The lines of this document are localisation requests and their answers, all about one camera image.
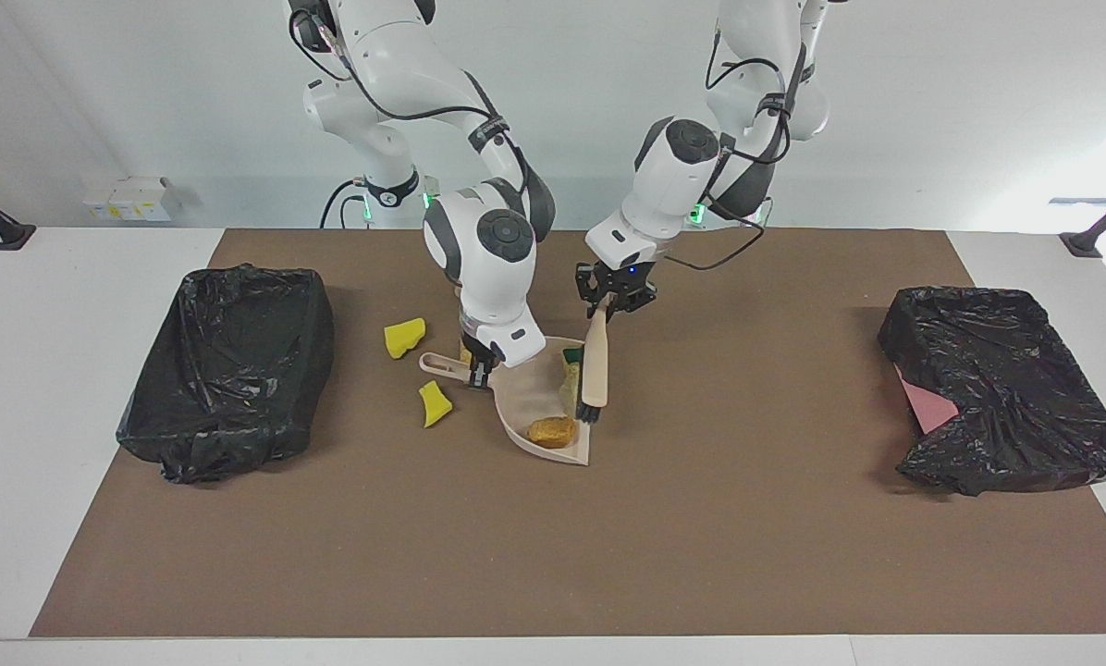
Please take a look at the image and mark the beige plastic dustpan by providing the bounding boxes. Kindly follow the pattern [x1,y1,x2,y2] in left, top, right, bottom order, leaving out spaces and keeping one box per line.
[419,336,593,466]

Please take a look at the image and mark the small yellow sponge wedge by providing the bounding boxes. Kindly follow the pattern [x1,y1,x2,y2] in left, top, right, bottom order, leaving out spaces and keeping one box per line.
[418,380,454,428]

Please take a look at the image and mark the beige hand brush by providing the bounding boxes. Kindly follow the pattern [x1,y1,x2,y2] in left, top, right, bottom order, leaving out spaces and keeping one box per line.
[575,305,609,426]

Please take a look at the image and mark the large yellow sponge piece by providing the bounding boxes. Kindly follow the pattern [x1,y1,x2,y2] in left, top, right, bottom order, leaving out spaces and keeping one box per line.
[384,317,427,360]

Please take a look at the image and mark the brown sponge chunk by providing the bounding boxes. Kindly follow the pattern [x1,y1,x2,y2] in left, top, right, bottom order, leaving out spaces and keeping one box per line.
[526,416,580,450]

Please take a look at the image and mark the black bag lined bin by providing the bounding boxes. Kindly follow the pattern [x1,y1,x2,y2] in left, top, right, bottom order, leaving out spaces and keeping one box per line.
[116,264,336,485]

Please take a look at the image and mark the pink bin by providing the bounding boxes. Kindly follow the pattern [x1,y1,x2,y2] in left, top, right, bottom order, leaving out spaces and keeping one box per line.
[893,364,961,436]

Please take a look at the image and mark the black bag over pink bin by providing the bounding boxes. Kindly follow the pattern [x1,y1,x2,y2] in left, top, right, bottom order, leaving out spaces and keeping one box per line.
[877,286,1106,498]

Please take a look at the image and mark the brown table mat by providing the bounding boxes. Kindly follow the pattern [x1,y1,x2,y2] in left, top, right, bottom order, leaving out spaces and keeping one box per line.
[29,228,1106,639]

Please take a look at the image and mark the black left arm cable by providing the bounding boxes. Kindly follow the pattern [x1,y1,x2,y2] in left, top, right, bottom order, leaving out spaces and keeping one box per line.
[650,28,817,274]

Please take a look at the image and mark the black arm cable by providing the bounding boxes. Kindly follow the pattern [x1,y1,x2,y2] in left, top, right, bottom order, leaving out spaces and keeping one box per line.
[287,0,528,200]
[650,28,817,274]

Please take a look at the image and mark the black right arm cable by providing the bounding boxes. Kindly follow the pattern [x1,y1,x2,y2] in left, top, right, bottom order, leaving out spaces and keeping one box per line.
[287,0,528,200]

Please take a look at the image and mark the black right base cable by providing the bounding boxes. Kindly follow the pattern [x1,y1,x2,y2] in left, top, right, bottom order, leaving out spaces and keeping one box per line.
[320,179,369,229]

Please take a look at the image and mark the white wall box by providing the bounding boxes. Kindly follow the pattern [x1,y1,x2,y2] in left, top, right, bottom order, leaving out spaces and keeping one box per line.
[83,176,182,223]

